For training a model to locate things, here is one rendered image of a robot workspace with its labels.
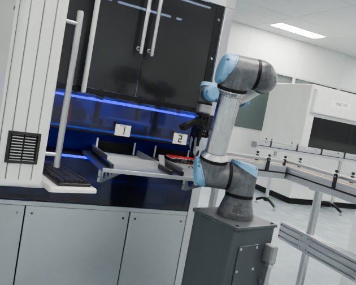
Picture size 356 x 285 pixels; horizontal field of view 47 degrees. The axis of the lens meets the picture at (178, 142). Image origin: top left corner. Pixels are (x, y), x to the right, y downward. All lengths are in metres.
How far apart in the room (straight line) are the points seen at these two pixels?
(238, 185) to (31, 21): 0.98
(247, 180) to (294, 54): 7.07
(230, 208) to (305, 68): 7.28
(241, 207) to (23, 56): 0.99
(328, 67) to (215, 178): 7.72
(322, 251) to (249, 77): 1.45
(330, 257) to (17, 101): 1.94
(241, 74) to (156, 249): 1.29
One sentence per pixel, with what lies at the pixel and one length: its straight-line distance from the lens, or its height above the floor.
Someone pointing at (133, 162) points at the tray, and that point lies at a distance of 1.97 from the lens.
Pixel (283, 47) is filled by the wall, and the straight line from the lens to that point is 8.47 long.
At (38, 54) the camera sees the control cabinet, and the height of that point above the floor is 1.29.
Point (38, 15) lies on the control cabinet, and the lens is 1.58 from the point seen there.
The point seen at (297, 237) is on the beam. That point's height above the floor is 0.50.
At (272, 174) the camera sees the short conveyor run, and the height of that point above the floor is 0.87.
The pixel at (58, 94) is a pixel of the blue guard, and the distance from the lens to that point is 2.12.
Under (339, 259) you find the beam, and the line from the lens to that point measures 2.60.
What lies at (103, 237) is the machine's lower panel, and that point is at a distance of 2.32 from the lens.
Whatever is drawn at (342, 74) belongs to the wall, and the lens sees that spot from 9.49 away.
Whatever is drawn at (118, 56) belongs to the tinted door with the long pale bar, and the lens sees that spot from 2.19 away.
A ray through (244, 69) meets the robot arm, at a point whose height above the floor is 1.37.
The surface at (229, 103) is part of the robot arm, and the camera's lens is 1.54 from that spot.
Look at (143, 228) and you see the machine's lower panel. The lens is 2.37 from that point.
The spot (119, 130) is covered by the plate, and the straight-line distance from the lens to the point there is 2.20.
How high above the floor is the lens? 1.18
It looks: 5 degrees down
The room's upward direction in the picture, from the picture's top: 10 degrees clockwise
